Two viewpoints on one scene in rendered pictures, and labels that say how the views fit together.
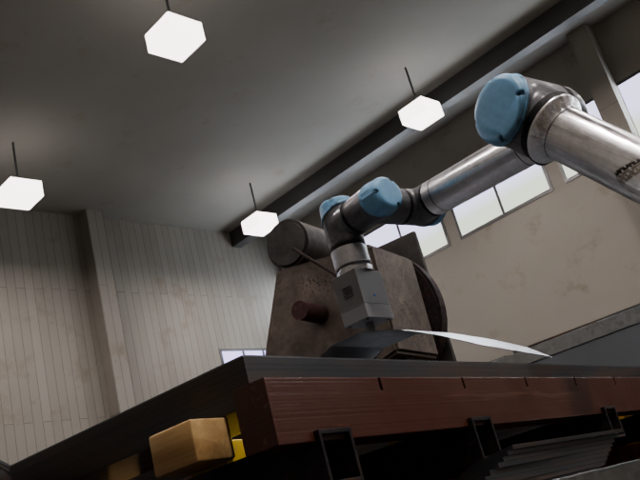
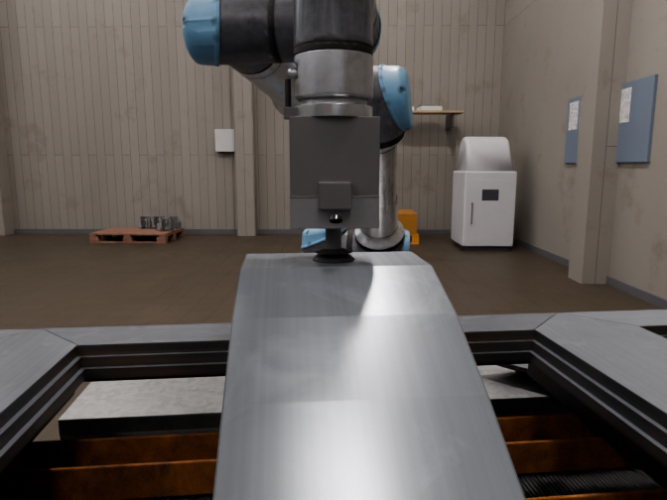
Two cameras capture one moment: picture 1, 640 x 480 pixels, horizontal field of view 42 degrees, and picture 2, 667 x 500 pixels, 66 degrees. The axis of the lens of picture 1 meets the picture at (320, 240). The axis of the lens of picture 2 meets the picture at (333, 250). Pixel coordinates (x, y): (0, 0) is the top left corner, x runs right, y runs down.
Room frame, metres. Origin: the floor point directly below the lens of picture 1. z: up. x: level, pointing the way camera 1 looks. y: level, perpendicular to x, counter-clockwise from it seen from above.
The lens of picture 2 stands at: (1.94, 0.34, 1.12)
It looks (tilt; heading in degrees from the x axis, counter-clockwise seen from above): 9 degrees down; 230
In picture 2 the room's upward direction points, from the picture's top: straight up
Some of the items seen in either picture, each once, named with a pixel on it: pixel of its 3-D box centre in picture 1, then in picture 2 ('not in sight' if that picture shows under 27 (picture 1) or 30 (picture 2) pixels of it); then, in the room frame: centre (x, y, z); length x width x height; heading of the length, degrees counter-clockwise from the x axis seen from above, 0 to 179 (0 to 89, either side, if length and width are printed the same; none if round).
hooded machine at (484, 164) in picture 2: not in sight; (482, 192); (-4.23, -3.80, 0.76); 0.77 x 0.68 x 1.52; 49
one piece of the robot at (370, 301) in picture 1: (358, 298); (331, 166); (1.62, -0.04, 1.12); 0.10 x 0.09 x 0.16; 52
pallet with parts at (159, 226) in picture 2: not in sight; (138, 228); (-0.85, -7.67, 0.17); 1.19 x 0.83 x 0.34; 139
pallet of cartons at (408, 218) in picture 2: not in sight; (376, 225); (-3.63, -5.25, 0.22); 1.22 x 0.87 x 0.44; 139
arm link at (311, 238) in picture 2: not in sight; (328, 250); (1.13, -0.64, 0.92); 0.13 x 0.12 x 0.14; 132
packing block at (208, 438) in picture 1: (191, 447); not in sight; (0.79, 0.17, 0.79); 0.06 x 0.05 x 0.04; 56
